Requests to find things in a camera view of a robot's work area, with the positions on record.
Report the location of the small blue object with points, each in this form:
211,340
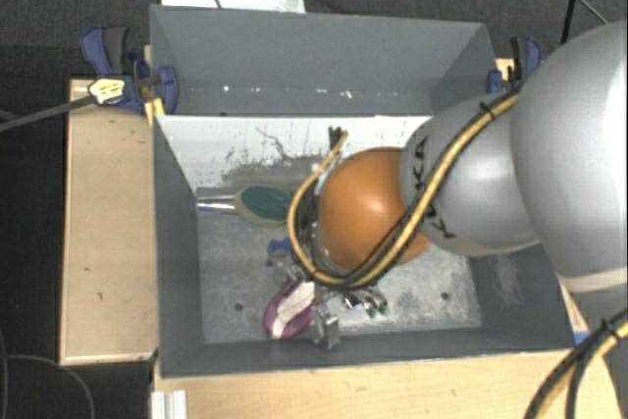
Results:
278,250

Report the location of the grey metal bin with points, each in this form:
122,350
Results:
314,64

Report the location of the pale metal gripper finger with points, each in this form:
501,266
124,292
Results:
333,333
320,321

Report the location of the pale wood board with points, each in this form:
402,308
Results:
108,221

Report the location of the purple and white oval object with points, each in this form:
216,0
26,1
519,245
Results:
287,311

